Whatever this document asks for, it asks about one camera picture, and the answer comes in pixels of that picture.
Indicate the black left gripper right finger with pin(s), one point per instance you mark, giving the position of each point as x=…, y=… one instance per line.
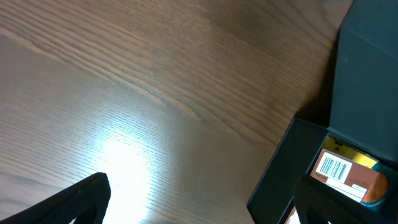
x=316, y=202

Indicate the brown Pocky box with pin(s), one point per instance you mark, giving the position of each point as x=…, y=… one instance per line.
x=347, y=177

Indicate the teal Chunkies cookie box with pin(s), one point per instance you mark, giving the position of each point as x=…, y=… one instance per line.
x=383, y=188

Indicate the dark green box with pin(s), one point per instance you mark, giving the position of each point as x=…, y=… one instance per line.
x=356, y=106

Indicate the yellow snack bag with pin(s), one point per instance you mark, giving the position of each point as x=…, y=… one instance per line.
x=348, y=152

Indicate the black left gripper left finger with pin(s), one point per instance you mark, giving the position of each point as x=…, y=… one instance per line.
x=85, y=202

